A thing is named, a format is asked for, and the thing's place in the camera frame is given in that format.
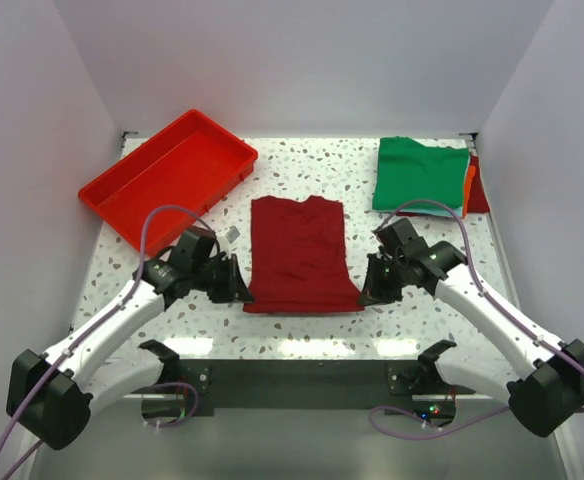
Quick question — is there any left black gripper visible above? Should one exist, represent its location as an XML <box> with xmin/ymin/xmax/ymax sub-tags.
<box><xmin>191</xmin><ymin>253</ymin><xmax>253</xmax><ymax>304</ymax></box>

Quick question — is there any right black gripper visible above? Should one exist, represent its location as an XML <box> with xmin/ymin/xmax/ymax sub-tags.
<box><xmin>358</xmin><ymin>252</ymin><xmax>409</xmax><ymax>307</ymax></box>

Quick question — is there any dark red polo shirt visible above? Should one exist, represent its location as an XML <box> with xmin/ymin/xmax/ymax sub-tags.
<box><xmin>243</xmin><ymin>196</ymin><xmax>363</xmax><ymax>314</ymax></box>

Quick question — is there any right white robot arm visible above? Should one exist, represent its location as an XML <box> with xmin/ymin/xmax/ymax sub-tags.
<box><xmin>359</xmin><ymin>218</ymin><xmax>584</xmax><ymax>437</ymax></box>

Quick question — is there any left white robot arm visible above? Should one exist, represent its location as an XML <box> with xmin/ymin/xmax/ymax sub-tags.
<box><xmin>6</xmin><ymin>227</ymin><xmax>254</xmax><ymax>450</ymax></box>

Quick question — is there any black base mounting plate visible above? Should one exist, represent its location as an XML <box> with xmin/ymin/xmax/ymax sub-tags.
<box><xmin>137</xmin><ymin>359</ymin><xmax>456</xmax><ymax>426</ymax></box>

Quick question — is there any folded light blue shirt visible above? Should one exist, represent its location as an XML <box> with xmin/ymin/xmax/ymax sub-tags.
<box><xmin>405</xmin><ymin>207</ymin><xmax>464</xmax><ymax>218</ymax></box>

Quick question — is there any folded green t shirt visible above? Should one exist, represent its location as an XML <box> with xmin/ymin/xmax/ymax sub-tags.
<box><xmin>372</xmin><ymin>137</ymin><xmax>470</xmax><ymax>212</ymax></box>

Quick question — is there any red plastic tray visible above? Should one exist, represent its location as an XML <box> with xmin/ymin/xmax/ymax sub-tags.
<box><xmin>78</xmin><ymin>109</ymin><xmax>258</xmax><ymax>255</ymax></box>

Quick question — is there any folded dark red shirt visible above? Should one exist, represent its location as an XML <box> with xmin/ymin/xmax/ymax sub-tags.
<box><xmin>400</xmin><ymin>155</ymin><xmax>490</xmax><ymax>216</ymax></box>

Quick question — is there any folded orange shirt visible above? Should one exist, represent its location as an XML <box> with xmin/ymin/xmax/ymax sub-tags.
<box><xmin>462</xmin><ymin>165</ymin><xmax>476</xmax><ymax>218</ymax></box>

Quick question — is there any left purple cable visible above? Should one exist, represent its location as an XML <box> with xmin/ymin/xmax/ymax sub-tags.
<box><xmin>0</xmin><ymin>204</ymin><xmax>213</xmax><ymax>480</ymax></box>

